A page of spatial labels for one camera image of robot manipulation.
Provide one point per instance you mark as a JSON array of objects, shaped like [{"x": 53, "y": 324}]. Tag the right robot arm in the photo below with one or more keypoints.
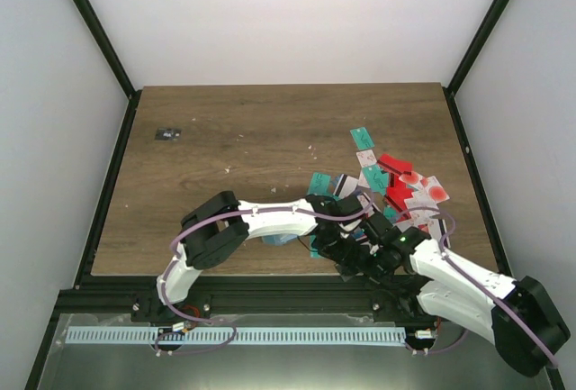
[{"x": 518, "y": 317}]

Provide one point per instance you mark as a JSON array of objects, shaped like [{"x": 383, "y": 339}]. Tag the teal VIP card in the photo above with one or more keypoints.
[{"x": 319, "y": 184}]

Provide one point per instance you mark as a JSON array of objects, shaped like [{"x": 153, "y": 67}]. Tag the teal card top right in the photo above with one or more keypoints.
[{"x": 362, "y": 138}]

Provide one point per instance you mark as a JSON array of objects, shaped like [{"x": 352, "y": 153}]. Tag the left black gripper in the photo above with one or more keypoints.
[{"x": 339, "y": 256}]

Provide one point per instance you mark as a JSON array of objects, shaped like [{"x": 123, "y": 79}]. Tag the blue leather card holder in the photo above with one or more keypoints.
[{"x": 278, "y": 239}]

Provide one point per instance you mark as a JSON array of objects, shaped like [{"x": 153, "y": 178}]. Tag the light blue slotted cable duct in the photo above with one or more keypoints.
[{"x": 250, "y": 336}]

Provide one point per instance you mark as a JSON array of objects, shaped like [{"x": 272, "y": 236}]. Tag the small black card far left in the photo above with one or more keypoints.
[{"x": 168, "y": 134}]

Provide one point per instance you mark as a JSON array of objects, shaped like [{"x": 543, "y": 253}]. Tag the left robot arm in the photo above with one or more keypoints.
[{"x": 212, "y": 233}]

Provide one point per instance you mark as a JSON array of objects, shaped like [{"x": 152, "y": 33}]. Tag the black aluminium frame rail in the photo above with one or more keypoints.
[{"x": 411, "y": 301}]

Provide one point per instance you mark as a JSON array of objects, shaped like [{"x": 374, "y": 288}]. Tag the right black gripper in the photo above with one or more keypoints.
[{"x": 362, "y": 266}]

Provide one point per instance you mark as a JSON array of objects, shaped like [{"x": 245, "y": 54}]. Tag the white card with red pattern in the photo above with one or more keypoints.
[{"x": 366, "y": 158}]

